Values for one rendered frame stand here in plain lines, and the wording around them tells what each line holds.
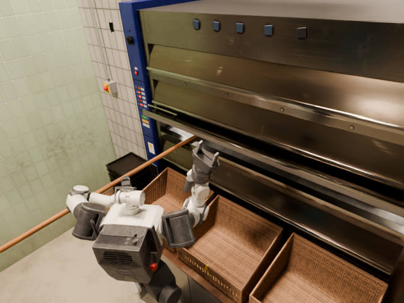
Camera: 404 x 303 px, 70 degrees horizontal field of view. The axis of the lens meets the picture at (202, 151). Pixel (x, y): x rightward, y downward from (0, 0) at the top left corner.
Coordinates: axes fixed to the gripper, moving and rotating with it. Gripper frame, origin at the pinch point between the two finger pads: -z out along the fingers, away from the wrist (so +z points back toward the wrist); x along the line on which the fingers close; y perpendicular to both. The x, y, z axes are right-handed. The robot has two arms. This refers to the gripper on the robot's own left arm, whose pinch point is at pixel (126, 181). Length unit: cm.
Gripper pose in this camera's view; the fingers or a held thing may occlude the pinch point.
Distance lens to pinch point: 190.8
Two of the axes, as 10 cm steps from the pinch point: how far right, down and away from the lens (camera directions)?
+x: 0.6, 8.5, 5.3
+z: 2.3, 5.0, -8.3
